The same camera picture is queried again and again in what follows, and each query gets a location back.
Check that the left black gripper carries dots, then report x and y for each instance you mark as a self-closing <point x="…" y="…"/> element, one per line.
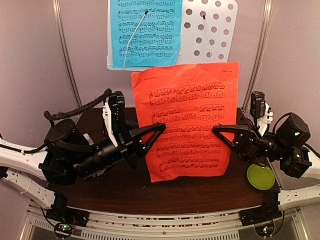
<point x="141" y="134"/>

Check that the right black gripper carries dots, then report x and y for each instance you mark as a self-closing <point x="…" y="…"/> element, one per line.
<point x="247" y="143"/>

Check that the red sheet music paper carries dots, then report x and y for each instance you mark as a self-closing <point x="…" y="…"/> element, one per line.
<point x="190" y="99"/>

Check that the blue sheet music paper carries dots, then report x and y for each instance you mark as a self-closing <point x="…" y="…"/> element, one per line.
<point x="143" y="33"/>

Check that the white perforated music stand desk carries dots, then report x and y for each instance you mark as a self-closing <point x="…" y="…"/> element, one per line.
<point x="207" y="28"/>

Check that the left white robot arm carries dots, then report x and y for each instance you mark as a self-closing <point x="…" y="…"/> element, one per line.
<point x="66" y="153"/>

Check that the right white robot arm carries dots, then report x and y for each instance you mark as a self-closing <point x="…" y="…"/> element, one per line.
<point x="286" y="144"/>

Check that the yellow-green plate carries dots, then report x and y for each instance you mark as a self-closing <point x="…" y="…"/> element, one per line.
<point x="260" y="176"/>

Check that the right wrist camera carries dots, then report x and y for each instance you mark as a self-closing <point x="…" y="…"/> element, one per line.
<point x="259" y="108"/>

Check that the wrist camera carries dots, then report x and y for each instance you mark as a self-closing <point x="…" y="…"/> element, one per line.
<point x="107" y="117"/>
<point x="259" y="108"/>

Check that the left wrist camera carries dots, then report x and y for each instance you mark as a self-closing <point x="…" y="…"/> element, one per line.
<point x="107" y="117"/>

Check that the aluminium front rail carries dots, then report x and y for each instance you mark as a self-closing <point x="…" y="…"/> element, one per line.
<point x="221" y="225"/>

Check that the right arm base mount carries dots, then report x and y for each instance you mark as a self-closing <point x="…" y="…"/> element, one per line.
<point x="262" y="219"/>

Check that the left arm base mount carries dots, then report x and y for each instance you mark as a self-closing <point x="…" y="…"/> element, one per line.
<point x="64" y="225"/>

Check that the left aluminium corner post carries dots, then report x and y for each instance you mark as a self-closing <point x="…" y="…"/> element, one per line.
<point x="56" y="4"/>

